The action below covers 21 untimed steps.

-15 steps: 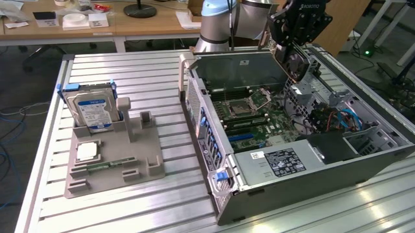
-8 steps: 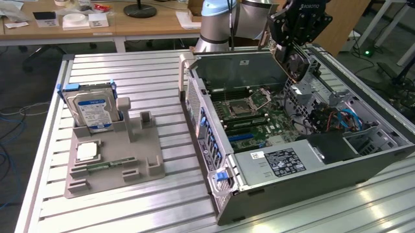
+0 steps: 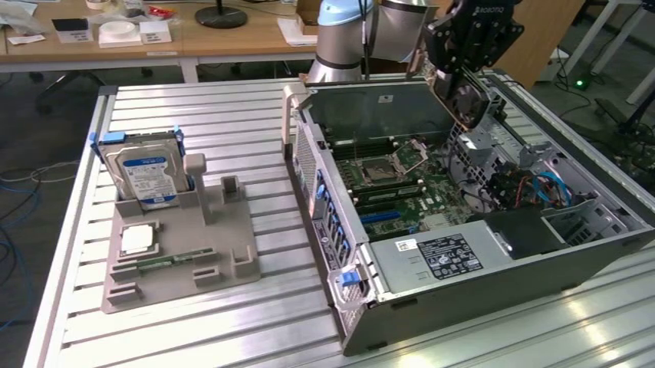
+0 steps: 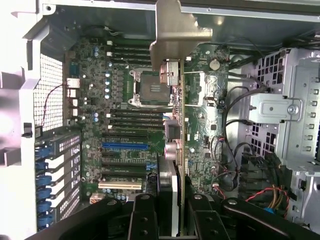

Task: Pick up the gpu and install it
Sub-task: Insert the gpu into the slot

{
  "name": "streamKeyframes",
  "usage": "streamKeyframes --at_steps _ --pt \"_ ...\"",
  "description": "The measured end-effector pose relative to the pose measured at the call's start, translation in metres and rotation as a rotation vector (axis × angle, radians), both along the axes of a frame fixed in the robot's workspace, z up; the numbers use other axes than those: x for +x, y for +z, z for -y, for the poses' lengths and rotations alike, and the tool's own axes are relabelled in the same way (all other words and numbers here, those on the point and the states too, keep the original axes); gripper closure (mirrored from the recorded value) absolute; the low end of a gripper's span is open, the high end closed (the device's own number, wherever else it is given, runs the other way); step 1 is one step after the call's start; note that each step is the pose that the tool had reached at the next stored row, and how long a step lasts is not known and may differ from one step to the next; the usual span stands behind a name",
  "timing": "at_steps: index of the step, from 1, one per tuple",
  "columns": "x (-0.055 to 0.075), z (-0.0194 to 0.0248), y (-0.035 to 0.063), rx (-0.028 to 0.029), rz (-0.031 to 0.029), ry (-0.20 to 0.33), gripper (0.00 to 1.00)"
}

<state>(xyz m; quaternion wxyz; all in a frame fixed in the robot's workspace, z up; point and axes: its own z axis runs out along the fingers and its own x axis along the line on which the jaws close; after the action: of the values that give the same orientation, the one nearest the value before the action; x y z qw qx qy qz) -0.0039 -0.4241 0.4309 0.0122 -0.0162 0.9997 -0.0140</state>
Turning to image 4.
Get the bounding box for silver coin battery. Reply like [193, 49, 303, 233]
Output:
[209, 58, 221, 71]

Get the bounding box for black motherboard wire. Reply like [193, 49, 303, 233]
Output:
[223, 74, 270, 141]

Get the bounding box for red and orange wires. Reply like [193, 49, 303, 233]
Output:
[244, 184, 291, 219]

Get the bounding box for white PCI slot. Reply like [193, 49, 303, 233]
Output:
[97, 180, 143, 191]

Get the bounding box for green motherboard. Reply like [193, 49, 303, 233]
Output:
[63, 37, 231, 204]

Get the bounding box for blue expansion slot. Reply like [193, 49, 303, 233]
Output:
[101, 141, 151, 152]

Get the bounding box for blue SATA wire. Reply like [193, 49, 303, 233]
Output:
[268, 206, 287, 220]

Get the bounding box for CPU socket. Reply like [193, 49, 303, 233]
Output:
[127, 69, 175, 109]

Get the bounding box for thin red and black wire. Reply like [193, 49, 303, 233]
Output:
[40, 84, 70, 127]

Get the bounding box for perforated metal disk bay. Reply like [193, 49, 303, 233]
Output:
[240, 47, 320, 176]

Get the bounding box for open dark PC case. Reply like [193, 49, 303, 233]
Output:
[0, 0, 320, 240]

